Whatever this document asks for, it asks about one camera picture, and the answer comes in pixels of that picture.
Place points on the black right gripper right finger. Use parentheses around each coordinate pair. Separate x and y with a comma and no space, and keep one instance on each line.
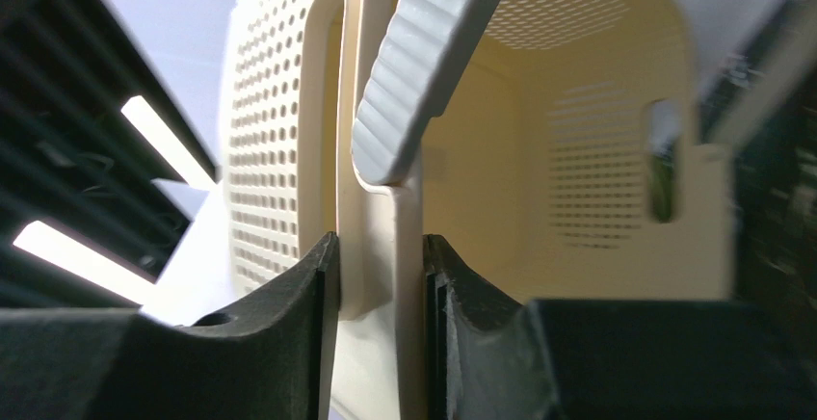
(491,357)

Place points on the cream perforated plastic basket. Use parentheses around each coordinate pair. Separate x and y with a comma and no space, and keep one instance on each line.
(566,164)

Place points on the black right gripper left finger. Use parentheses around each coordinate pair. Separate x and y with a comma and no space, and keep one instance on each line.
(268,355)

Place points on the grey ribbed basket handle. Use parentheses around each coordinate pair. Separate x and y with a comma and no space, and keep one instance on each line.
(423,54)

